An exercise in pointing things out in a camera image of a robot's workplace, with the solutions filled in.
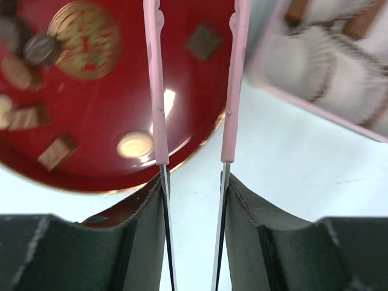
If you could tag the dark chocolate piece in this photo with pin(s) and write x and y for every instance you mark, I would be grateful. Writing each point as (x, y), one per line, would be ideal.
(204, 42)

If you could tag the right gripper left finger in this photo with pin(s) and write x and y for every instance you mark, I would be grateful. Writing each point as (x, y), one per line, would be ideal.
(121, 248)

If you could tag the brown layered chocolate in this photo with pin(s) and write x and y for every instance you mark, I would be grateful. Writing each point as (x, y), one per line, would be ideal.
(58, 152)

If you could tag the pink cat paw tongs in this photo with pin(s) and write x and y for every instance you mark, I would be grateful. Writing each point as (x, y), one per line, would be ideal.
(188, 95)

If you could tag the white oval chocolate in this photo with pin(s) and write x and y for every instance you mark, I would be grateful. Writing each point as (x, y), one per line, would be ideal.
(135, 145)

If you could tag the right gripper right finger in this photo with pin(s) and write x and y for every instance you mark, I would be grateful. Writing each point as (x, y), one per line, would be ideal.
(271, 249)

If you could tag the metal tin box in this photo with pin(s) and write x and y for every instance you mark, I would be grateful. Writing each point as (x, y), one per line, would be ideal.
(327, 57)

